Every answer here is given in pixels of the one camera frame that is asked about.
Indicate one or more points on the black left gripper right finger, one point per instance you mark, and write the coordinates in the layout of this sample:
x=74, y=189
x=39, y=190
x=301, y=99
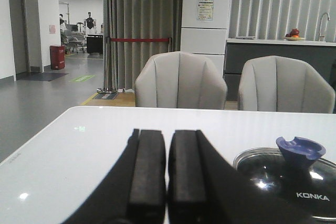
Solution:
x=205, y=188

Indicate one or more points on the red trash bin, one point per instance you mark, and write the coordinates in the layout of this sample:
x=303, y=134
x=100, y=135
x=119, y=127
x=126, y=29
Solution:
x=57, y=57

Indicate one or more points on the chrome stanchion post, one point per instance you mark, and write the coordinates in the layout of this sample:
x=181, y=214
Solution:
x=108, y=77

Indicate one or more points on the fruit plate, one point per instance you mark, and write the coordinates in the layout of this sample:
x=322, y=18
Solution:
x=294, y=35

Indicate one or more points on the white refrigerator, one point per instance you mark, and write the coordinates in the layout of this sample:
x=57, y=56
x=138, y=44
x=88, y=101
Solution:
x=204, y=29

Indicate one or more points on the dark floor mat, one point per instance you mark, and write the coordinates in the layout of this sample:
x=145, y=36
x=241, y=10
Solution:
x=42, y=76

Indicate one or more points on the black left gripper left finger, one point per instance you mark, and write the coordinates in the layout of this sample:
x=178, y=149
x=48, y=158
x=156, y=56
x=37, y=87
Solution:
x=134, y=189

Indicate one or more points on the red barrier belt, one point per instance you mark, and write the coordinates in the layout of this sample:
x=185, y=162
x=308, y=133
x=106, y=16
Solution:
x=140, y=40

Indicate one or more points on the beige upholstered chair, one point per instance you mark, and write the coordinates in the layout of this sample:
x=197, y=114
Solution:
x=281, y=84
x=180, y=80

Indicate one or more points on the left beige upholstered chair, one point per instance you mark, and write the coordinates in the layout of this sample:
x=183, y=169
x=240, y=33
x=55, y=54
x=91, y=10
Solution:
x=180, y=80

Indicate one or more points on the right beige upholstered chair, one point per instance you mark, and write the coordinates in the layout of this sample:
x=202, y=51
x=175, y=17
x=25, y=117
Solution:
x=281, y=84

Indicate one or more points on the chrome faucet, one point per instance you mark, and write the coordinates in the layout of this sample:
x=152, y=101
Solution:
x=325, y=17

